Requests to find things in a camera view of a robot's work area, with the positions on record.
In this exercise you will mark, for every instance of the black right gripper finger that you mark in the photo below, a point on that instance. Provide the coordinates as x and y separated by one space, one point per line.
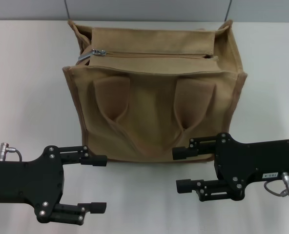
183 153
186 186

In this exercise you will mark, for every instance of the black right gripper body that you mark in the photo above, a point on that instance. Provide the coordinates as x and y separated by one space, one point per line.
252 161

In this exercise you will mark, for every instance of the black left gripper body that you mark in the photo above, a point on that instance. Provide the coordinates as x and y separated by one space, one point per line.
25 181

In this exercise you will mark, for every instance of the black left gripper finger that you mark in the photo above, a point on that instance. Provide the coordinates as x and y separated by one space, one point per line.
98 207
98 161

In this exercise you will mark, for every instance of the khaki canvas food bag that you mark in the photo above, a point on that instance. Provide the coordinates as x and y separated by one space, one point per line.
154 109

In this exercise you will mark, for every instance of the silver metal zipper pull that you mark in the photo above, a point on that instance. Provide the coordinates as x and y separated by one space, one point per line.
95 52

